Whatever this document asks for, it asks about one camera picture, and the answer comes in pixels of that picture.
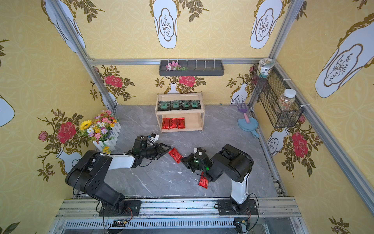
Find flower bouquet in white planter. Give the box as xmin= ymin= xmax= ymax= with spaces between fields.
xmin=79 ymin=110 xmax=121 ymax=154

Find patterned lidded jar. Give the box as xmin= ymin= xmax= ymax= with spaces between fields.
xmin=257 ymin=58 xmax=275 ymax=78

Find pink flowers in tray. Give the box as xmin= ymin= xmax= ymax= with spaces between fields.
xmin=165 ymin=61 xmax=187 ymax=71

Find glass jar of sprinkles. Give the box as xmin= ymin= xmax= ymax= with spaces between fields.
xmin=275 ymin=89 xmax=297 ymax=114

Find small circuit board left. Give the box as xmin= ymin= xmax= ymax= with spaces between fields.
xmin=112 ymin=219 xmax=128 ymax=228

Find red tea bag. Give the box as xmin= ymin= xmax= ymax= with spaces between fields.
xmin=168 ymin=148 xmax=183 ymax=164
xmin=177 ymin=118 xmax=186 ymax=129
xmin=198 ymin=172 xmax=209 ymax=189
xmin=169 ymin=118 xmax=178 ymax=129
xmin=162 ymin=118 xmax=170 ymax=130

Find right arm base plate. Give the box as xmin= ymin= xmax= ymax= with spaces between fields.
xmin=214 ymin=198 xmax=259 ymax=215

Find grey wall tray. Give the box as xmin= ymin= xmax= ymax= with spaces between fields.
xmin=159 ymin=58 xmax=225 ymax=77

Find black wire wall basket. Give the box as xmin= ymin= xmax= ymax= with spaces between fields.
xmin=252 ymin=64 xmax=303 ymax=129

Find small connector right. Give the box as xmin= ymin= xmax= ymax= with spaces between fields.
xmin=234 ymin=220 xmax=249 ymax=234

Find wooden two-tier shelf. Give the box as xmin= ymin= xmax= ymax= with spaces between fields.
xmin=155 ymin=92 xmax=205 ymax=133

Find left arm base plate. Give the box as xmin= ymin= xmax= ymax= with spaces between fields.
xmin=99 ymin=200 xmax=141 ymax=217

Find green tea bag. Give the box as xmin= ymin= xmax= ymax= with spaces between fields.
xmin=181 ymin=100 xmax=192 ymax=110
xmin=157 ymin=101 xmax=170 ymax=111
xmin=191 ymin=100 xmax=201 ymax=109
xmin=169 ymin=100 xmax=182 ymax=110

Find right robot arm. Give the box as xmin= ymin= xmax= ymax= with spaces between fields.
xmin=180 ymin=144 xmax=259 ymax=215

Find purple pink toy rake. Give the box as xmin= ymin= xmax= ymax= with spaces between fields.
xmin=237 ymin=103 xmax=250 ymax=123

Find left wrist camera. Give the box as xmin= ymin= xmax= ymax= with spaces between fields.
xmin=148 ymin=133 xmax=159 ymax=142

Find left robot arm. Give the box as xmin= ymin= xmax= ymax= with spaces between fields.
xmin=65 ymin=134 xmax=171 ymax=217

